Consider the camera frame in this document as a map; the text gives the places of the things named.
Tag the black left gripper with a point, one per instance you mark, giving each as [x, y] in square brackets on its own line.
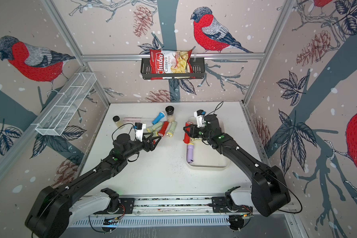
[150, 147]

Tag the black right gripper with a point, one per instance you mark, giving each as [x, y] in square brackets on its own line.
[193, 129]

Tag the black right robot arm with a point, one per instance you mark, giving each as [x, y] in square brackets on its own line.
[269, 191]

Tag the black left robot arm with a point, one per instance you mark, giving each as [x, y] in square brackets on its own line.
[51, 212]

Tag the cream plastic storage tray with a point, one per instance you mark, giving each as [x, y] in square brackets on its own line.
[204, 157]

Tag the small red flashlight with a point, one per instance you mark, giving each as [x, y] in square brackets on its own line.
[163, 129]

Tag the medium green flashlight yellow rim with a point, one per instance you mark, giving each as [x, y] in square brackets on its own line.
[154, 127]

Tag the large purple flashlight yellow rim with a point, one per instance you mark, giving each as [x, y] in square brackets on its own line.
[189, 153]

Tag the glass spice grinder black cap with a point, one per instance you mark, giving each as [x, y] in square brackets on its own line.
[170, 114]

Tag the small glass jar black lid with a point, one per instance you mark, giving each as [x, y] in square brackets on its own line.
[118, 122]

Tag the red cassava chips bag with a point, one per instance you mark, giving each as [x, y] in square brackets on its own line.
[168, 62]

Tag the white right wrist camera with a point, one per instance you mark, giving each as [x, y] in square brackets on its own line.
[199, 115]

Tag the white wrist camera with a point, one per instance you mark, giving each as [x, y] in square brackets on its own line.
[199, 115]
[139, 129]

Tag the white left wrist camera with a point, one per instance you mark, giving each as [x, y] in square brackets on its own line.
[139, 129]

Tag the pink wire utensil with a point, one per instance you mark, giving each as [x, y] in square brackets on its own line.
[137, 119]

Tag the black wall basket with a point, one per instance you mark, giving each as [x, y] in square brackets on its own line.
[193, 68]

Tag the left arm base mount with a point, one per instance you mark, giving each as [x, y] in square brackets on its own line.
[117, 205]

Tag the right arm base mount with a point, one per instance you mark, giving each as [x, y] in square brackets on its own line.
[235, 200]

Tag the white wire mesh shelf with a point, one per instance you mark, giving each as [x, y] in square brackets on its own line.
[58, 117]

